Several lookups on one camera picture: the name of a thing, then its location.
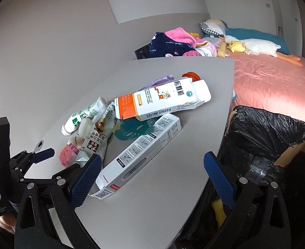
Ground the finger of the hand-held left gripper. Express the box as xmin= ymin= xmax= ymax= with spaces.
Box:
xmin=19 ymin=171 xmax=57 ymax=183
xmin=12 ymin=148 xmax=55 ymax=172

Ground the person's left hand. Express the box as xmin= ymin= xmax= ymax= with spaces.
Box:
xmin=0 ymin=212 xmax=17 ymax=235

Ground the green and white squeeze tube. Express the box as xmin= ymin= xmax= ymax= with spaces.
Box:
xmin=61 ymin=96 xmax=107 ymax=136

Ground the teal pillow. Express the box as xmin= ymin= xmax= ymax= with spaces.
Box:
xmin=203 ymin=28 xmax=291 ymax=55

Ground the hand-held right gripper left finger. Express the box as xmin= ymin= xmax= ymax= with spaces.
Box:
xmin=15 ymin=154 xmax=102 ymax=249

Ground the black flat device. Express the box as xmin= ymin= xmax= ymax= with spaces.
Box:
xmin=134 ymin=43 xmax=153 ymax=60

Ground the clear plastic bottle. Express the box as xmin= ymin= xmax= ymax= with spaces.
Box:
xmin=246 ymin=157 xmax=275 ymax=184

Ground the small gold foil wrapper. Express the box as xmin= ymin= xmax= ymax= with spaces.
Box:
xmin=95 ymin=118 xmax=107 ymax=133

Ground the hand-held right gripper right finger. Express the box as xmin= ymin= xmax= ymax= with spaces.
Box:
xmin=204 ymin=152 xmax=292 ymax=249

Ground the cardboard bin with black bag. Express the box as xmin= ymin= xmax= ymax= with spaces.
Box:
xmin=178 ymin=105 xmax=305 ymax=249

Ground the white printed snack wrapper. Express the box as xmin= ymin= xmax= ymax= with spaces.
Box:
xmin=76 ymin=102 xmax=117 ymax=168

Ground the patchwork checked pillow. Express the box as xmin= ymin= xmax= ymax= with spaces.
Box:
xmin=199 ymin=19 xmax=229 ymax=37

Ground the navy printed blanket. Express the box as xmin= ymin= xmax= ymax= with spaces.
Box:
xmin=149 ymin=32 xmax=197 ymax=57

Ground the long white and grey box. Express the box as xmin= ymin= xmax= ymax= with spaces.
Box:
xmin=89 ymin=113 xmax=182 ymax=201

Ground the orange and white carton box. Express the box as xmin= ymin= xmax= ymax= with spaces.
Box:
xmin=114 ymin=79 xmax=211 ymax=121

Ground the white cartoon blanket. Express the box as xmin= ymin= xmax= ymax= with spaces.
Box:
xmin=194 ymin=38 xmax=220 ymax=57

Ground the pile of clothes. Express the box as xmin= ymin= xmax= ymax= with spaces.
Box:
xmin=165 ymin=27 xmax=218 ymax=57

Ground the pink toy block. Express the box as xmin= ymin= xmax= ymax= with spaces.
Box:
xmin=59 ymin=143 xmax=79 ymax=166

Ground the yellow duck plush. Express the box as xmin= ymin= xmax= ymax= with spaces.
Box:
xmin=228 ymin=41 xmax=246 ymax=54

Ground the orange collapsible cup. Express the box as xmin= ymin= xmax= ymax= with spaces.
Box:
xmin=182 ymin=72 xmax=200 ymax=81

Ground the yellow plastic packet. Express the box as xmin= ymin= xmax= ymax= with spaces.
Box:
xmin=212 ymin=200 xmax=226 ymax=229

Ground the bed with pink sheet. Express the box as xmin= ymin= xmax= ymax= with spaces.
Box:
xmin=220 ymin=52 xmax=305 ymax=125

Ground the purple plastic bag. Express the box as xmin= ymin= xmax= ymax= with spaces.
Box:
xmin=142 ymin=75 xmax=181 ymax=94

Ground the teal dotted pouch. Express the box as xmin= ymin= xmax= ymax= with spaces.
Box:
xmin=113 ymin=118 xmax=155 ymax=141

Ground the white goose plush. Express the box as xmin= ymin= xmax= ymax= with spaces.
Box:
xmin=224 ymin=36 xmax=304 ymax=67

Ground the yellow corn plush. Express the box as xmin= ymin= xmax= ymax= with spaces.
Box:
xmin=217 ymin=43 xmax=229 ymax=58

